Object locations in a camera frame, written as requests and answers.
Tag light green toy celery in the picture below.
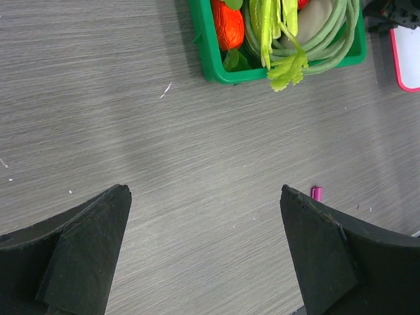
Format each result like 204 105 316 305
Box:
243 1 308 92

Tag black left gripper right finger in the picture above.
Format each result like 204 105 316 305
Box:
280 185 419 314

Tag pink framed whiteboard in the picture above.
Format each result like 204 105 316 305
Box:
390 26 420 93

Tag green toy long beans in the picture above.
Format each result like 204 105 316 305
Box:
242 1 360 75

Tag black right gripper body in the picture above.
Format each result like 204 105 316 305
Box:
362 0 419 33

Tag green plastic vegetable tray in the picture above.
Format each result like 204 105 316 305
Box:
189 1 366 91

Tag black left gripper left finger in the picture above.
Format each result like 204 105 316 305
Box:
1 184 132 314

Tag white marker with pink cap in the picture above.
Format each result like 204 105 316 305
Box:
311 186 323 202

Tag orange toy carrot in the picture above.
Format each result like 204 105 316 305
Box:
210 0 245 52

